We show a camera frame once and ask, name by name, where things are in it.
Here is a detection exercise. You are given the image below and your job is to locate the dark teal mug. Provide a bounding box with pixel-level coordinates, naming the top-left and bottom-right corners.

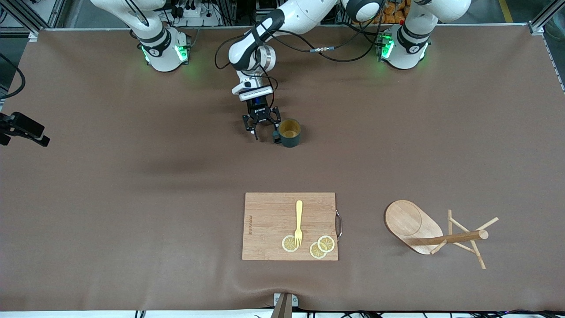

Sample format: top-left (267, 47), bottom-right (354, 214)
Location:
top-left (272, 118), bottom-right (302, 148)

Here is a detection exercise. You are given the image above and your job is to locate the wooden mug tree rack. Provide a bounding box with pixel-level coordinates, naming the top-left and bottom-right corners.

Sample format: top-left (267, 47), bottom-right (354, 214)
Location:
top-left (384, 200), bottom-right (500, 270)

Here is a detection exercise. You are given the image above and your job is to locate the brown table mat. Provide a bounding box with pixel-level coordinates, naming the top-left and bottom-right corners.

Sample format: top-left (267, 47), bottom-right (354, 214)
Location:
top-left (0, 24), bottom-right (565, 312)

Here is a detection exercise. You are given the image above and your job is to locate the yellow plastic fork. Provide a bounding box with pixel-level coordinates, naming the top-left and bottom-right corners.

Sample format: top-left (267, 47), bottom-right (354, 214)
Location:
top-left (294, 200), bottom-right (304, 247)

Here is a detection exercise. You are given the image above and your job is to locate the white power strip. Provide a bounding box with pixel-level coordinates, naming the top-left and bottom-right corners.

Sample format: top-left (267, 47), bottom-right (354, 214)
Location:
top-left (177, 4), bottom-right (222, 27)

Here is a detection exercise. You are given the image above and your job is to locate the bag of orange buns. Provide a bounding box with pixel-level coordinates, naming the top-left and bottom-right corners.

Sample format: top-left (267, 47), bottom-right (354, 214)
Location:
top-left (375, 0), bottom-right (410, 25)

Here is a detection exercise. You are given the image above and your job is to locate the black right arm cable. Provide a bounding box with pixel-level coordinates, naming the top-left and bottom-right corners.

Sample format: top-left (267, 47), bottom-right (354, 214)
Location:
top-left (0, 53), bottom-right (26, 101)

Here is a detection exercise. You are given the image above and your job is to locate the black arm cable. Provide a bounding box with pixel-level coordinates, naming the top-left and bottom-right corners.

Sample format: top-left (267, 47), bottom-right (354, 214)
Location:
top-left (215, 20), bottom-right (385, 106)
top-left (0, 53), bottom-right (26, 101)

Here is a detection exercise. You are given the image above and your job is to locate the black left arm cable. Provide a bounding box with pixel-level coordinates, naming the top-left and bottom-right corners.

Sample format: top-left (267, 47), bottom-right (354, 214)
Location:
top-left (215, 20), bottom-right (385, 106)

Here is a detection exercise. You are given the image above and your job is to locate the aluminium frame profile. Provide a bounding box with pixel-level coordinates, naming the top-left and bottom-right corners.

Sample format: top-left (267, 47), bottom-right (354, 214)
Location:
top-left (0, 0), bottom-right (67, 41)
top-left (527, 0), bottom-right (565, 36)

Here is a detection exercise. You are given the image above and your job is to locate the aluminium camera post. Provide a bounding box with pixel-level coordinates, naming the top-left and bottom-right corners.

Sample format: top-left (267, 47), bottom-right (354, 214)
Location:
top-left (270, 293), bottom-right (299, 318)

